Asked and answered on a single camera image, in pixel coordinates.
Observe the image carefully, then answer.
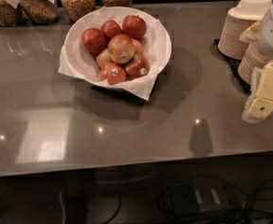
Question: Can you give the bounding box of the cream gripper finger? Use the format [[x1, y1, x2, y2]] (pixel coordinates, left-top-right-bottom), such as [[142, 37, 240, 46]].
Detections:
[[242, 67, 269, 123]]

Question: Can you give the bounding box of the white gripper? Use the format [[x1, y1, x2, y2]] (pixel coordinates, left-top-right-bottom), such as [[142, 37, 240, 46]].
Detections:
[[239, 21, 273, 119]]

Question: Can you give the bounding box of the yellow-red top apple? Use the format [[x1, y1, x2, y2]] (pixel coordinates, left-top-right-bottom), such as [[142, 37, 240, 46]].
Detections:
[[108, 35, 135, 64]]

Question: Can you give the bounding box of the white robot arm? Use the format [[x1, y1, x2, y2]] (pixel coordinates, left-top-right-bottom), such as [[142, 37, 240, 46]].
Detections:
[[239, 5, 273, 123]]

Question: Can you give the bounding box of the paper bowl stack front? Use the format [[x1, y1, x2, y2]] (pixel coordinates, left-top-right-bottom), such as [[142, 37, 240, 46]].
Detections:
[[237, 42, 269, 84]]

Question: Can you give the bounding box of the paper bowl stack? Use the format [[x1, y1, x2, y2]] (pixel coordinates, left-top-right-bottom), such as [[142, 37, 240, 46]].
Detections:
[[237, 42, 269, 84], [218, 0, 272, 60]]

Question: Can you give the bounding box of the paper bowl stack back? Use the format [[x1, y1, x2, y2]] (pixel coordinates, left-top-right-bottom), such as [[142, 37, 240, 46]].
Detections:
[[218, 0, 272, 60]]

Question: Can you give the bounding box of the red apple front right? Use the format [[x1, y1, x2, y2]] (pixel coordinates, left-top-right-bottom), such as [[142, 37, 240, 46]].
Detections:
[[125, 54, 150, 79]]

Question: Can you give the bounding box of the red apple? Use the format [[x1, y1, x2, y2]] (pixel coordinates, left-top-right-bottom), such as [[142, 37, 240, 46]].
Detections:
[[81, 28, 107, 55], [101, 20, 122, 40], [100, 63, 126, 85], [125, 54, 150, 79], [122, 15, 147, 39]]

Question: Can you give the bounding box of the pale apple right hidden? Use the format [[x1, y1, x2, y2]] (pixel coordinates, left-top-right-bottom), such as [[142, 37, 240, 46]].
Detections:
[[132, 38, 143, 54]]

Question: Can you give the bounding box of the red apple front left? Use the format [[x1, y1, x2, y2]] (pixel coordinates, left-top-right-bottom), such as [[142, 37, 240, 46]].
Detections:
[[100, 63, 126, 85]]

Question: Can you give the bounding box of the red apple back right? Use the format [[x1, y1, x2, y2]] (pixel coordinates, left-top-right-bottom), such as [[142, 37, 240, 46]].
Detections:
[[122, 15, 147, 39]]

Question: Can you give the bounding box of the white bowl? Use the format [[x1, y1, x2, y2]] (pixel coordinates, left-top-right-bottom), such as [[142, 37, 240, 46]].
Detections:
[[59, 7, 171, 97]]

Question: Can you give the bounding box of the pale apple left low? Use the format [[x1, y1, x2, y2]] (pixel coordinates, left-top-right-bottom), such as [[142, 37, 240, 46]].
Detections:
[[96, 49, 111, 69]]

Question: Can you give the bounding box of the red apple back middle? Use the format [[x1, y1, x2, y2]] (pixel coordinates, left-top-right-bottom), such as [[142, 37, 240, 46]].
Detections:
[[101, 20, 122, 40]]

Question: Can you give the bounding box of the black mat under stacks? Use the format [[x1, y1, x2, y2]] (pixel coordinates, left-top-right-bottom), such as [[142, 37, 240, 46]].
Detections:
[[218, 49, 251, 95]]

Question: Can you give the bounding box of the black power adapter box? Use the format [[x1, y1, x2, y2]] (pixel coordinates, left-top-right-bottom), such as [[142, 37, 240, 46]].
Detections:
[[169, 182, 233, 216]]

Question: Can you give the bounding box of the white paper napkin liner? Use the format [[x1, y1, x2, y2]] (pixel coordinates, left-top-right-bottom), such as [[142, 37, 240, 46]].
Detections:
[[58, 7, 172, 100]]

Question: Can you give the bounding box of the black cable on floor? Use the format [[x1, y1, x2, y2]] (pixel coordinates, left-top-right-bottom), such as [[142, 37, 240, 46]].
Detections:
[[156, 175, 273, 224]]

